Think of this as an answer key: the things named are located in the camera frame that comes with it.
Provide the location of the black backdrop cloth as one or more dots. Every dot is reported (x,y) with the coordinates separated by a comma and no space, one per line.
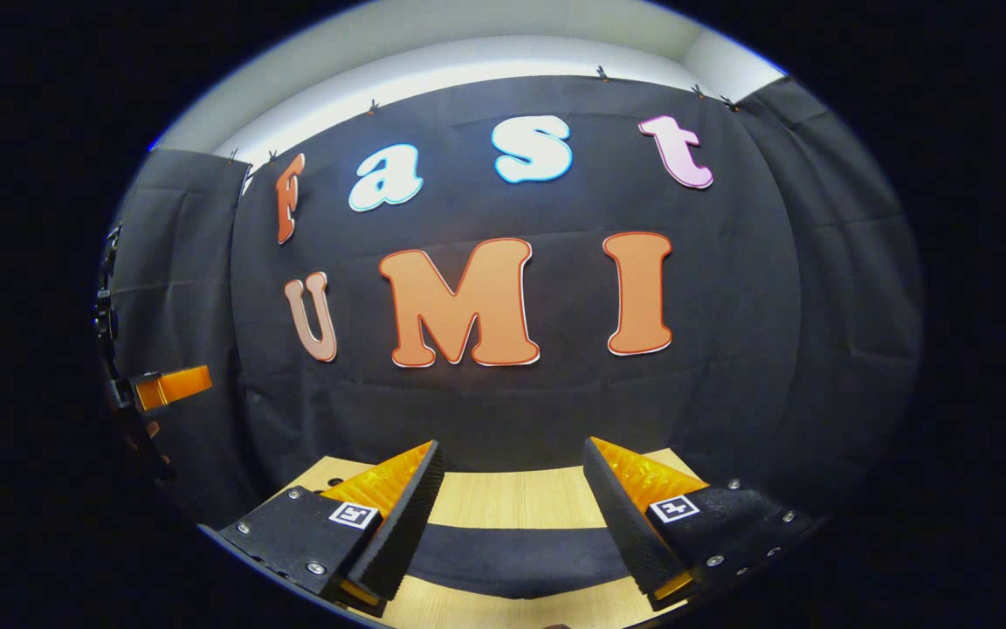
(730,367)

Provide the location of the row of small backdrop clips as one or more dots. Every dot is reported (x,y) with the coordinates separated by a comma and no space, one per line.
(601,72)

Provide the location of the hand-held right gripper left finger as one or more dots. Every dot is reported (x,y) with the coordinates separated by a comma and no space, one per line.
(407,515)

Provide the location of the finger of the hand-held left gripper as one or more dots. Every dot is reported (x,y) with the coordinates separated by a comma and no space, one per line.
(180,384)

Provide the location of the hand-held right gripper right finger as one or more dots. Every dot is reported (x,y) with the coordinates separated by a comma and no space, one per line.
(621,524)

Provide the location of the black jeans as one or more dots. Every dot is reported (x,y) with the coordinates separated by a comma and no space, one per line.
(512,559)

